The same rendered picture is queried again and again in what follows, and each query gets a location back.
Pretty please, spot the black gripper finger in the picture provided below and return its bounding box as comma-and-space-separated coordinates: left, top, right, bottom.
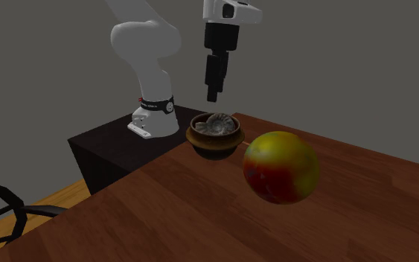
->
204, 53, 222, 103
217, 51, 230, 93

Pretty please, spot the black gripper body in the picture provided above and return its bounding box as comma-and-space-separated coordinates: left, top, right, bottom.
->
204, 22, 240, 53

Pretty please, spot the grey spiral shell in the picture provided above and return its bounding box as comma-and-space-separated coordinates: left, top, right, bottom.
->
193, 112, 237, 137

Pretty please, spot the brown ceramic bowl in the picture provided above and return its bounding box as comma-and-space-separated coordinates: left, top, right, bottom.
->
185, 112, 246, 161

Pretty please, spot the red and yellow apple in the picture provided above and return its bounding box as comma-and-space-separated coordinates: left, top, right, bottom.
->
243, 130, 321, 205

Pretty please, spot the dark robot stand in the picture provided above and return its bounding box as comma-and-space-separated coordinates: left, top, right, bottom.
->
67, 105, 210, 196

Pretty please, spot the brown wooden table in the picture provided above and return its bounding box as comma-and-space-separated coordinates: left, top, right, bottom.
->
0, 112, 419, 262

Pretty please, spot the black wire-frame chair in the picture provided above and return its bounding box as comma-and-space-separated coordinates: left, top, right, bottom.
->
0, 178, 68, 257

